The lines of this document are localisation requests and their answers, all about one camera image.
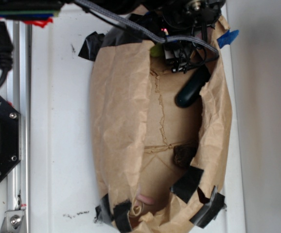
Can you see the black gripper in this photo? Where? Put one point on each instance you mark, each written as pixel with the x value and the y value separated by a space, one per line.
pixel 182 55

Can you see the green plush animal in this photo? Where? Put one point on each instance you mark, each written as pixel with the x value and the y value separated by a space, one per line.
pixel 157 50

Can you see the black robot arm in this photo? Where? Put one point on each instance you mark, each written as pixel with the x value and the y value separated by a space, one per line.
pixel 187 20

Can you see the pink plush animal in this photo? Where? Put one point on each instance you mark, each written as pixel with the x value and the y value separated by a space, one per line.
pixel 142 201

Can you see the dark green oblong case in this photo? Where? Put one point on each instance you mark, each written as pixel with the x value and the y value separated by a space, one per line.
pixel 190 91

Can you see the blue tape piece right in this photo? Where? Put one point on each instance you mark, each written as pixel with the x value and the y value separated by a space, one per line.
pixel 227 38

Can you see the black tape upper left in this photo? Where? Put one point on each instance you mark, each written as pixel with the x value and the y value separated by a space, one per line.
pixel 91 46

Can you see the black tape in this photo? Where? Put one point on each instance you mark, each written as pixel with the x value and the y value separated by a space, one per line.
pixel 185 187
pixel 91 46
pixel 120 214

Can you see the brown rock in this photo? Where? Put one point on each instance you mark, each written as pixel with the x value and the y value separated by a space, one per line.
pixel 183 155

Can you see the brown paper bag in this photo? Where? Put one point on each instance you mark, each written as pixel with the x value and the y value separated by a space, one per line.
pixel 135 125

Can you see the black tape lower right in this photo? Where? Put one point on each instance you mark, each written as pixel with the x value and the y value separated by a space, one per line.
pixel 185 187

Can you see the black tape lower left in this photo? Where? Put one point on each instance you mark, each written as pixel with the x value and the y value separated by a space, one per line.
pixel 120 214

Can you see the aluminium frame rail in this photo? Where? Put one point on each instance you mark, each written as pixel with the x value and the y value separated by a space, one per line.
pixel 19 94

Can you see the metal corner bracket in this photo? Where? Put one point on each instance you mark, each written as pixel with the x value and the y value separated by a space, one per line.
pixel 14 222

